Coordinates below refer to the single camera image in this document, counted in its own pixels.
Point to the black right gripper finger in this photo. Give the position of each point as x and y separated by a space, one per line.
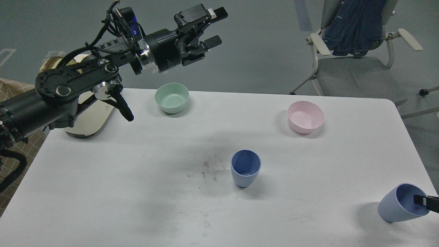
430 202

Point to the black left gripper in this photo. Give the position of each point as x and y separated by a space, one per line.
169 48

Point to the blue cup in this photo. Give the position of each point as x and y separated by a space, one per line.
245 166
398 205

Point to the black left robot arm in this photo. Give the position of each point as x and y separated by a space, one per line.
83 76

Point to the green bowl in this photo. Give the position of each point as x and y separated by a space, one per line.
172 98

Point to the pink bowl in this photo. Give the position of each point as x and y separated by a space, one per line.
304 117

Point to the cream toaster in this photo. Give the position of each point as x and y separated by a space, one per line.
92 119

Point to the grey office chair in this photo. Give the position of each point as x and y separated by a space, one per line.
368 76

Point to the blue denim jacket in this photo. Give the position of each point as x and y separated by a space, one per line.
356 28

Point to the rear bread slice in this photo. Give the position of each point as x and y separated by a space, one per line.
50 63

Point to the brown checkered cloth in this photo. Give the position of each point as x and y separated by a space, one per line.
9 89

